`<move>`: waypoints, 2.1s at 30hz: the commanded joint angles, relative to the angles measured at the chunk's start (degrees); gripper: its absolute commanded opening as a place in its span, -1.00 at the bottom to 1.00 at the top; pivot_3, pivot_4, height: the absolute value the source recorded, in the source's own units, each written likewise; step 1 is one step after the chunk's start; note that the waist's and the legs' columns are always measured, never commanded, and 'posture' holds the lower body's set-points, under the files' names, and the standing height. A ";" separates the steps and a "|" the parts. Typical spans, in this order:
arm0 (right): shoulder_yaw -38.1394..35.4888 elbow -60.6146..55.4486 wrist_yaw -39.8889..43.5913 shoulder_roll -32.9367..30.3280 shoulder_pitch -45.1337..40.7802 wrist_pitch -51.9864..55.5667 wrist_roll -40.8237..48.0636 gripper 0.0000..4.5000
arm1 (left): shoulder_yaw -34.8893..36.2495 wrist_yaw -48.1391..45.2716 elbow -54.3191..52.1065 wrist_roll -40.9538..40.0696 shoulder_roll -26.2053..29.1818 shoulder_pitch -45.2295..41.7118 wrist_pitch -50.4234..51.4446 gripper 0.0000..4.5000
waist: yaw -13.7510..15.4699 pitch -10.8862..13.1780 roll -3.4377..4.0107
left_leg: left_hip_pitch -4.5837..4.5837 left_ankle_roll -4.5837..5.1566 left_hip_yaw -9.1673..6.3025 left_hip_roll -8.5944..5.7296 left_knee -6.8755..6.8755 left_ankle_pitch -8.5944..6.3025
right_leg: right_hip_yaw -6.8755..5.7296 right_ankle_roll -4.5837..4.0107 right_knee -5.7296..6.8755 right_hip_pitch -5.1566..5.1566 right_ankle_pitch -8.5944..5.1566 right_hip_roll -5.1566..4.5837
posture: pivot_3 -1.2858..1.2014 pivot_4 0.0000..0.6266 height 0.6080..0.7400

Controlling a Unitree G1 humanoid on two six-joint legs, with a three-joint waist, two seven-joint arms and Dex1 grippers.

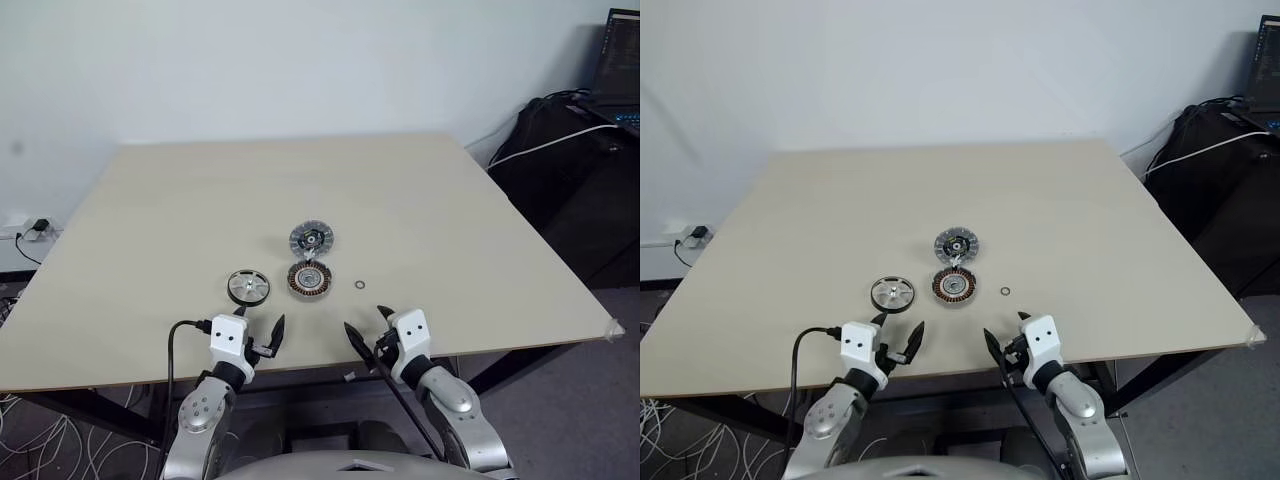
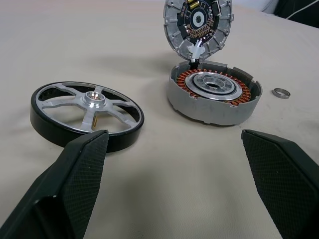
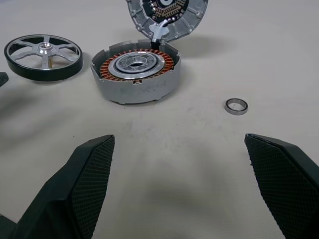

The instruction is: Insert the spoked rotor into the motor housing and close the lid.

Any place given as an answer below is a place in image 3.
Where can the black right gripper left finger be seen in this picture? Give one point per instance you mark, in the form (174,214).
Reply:
(62,199)

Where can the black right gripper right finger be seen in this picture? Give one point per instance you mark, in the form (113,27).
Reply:
(286,189)

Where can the grey stator housing copper windings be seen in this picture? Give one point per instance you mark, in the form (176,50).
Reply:
(139,92)

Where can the silver spoked black-rimmed rotor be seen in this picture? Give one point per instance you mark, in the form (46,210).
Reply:
(25,72)

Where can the grey motor cover circuit board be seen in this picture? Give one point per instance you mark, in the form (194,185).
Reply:
(184,30)

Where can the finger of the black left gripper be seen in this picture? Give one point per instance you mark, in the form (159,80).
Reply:
(2,79)

